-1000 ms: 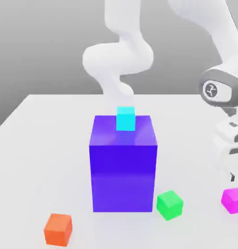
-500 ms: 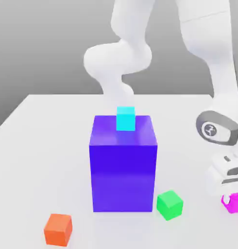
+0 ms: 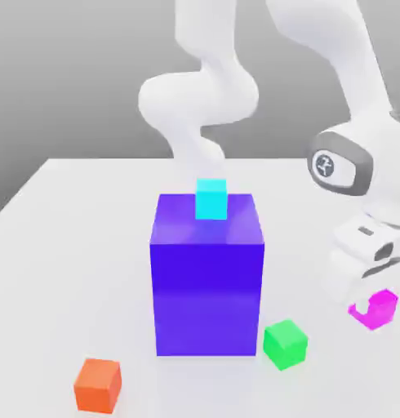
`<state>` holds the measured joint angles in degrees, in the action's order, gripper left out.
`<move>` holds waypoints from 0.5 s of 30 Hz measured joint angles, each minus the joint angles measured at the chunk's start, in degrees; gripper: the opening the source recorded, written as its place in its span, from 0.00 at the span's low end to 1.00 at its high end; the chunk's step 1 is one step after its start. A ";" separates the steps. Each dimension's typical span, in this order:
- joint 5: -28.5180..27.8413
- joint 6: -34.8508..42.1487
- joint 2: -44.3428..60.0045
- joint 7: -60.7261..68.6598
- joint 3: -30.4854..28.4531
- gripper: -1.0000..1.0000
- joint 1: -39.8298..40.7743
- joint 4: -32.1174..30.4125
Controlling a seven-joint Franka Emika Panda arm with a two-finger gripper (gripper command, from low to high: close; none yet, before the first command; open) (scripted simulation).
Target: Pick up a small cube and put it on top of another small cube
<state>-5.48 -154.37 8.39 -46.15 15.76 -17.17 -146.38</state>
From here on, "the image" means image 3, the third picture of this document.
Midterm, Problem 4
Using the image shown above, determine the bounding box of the small cyan cube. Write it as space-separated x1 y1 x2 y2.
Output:
194 178 228 220

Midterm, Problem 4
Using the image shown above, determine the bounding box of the small magenta cube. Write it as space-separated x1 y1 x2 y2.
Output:
347 288 399 331

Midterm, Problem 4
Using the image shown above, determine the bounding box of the large purple box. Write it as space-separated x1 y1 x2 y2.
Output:
149 193 265 358

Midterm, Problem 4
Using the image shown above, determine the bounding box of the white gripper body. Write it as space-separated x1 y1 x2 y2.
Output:
329 247 400 307

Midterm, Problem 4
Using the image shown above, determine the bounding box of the small green cube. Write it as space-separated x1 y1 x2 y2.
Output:
262 318 309 372

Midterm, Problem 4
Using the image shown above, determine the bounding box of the small orange cube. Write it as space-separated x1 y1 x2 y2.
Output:
73 358 122 415

